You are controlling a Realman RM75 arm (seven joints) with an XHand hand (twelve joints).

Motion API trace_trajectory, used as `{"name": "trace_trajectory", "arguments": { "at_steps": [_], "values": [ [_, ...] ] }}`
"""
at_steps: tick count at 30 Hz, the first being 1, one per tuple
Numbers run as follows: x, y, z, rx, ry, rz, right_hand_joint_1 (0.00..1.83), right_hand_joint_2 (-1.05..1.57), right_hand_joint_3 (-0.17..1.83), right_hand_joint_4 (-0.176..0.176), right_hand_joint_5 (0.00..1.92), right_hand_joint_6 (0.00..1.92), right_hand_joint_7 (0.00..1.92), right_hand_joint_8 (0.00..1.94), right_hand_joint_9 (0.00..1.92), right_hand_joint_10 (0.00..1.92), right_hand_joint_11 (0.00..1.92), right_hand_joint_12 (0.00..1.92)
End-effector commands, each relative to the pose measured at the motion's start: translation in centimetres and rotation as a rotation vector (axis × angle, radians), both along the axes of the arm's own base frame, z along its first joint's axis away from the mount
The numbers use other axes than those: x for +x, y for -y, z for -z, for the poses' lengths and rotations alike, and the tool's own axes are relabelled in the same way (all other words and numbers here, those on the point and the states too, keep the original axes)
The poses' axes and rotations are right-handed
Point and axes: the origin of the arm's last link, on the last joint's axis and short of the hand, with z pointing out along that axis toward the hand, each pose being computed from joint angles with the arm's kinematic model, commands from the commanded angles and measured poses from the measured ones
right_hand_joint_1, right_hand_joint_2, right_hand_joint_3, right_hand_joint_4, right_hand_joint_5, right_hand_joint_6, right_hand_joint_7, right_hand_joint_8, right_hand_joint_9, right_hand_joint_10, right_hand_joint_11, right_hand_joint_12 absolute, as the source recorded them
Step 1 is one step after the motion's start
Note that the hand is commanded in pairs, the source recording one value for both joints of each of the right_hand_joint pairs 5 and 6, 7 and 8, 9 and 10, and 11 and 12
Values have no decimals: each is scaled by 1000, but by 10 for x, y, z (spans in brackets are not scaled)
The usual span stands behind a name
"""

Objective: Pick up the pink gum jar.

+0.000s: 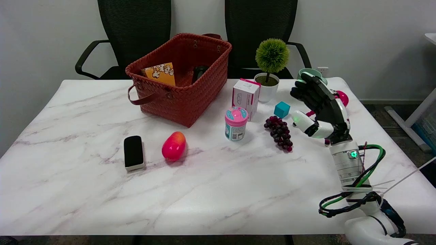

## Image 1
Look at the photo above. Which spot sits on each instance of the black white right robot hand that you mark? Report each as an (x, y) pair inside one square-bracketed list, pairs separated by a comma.
[(332, 112)]

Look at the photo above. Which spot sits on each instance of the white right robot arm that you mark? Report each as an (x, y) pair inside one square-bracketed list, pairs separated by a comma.
[(347, 166)]

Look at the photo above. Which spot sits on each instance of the pink lid gum jar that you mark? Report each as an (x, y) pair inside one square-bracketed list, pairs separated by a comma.
[(236, 124)]

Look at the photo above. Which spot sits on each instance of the pink ball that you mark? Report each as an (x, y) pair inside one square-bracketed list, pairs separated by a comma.
[(343, 98)]

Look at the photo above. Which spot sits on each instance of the pink flexible tripod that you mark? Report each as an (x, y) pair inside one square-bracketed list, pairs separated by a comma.
[(310, 113)]

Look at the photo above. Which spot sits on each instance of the green mug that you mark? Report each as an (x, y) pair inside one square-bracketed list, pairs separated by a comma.
[(315, 72)]

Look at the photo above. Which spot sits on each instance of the teal cube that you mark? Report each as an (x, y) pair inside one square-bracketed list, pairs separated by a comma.
[(282, 110)]

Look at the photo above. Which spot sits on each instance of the purple grape bunch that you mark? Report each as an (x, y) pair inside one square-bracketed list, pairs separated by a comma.
[(280, 132)]

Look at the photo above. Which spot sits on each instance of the white side desk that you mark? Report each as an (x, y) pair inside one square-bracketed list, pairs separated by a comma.
[(405, 120)]

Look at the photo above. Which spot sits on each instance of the green ball potted plant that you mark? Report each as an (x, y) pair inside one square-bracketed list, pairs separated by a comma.
[(271, 56)]

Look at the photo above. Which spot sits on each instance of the pink white carton box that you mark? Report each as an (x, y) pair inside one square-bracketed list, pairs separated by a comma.
[(245, 97)]

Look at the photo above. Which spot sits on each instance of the white zip tie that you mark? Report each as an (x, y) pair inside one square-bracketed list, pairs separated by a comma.
[(405, 177)]

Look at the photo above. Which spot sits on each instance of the black mesh office chair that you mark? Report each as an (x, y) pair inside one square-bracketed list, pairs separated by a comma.
[(134, 30), (259, 20)]

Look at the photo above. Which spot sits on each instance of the black object in basket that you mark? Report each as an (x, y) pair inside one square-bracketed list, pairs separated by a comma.
[(199, 72)]

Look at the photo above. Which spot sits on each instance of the red woven basket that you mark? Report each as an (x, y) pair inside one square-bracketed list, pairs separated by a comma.
[(184, 98)]

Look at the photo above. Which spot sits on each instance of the red toy mango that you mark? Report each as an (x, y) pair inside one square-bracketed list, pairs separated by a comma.
[(173, 146)]

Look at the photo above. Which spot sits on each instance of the yellow popcorn box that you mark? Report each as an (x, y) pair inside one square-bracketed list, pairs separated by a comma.
[(161, 74)]

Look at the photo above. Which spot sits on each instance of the black whiteboard eraser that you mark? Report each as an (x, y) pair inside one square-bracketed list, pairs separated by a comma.
[(133, 151)]

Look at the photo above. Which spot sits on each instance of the white wall outlet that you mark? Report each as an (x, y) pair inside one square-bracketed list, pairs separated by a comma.
[(323, 70)]

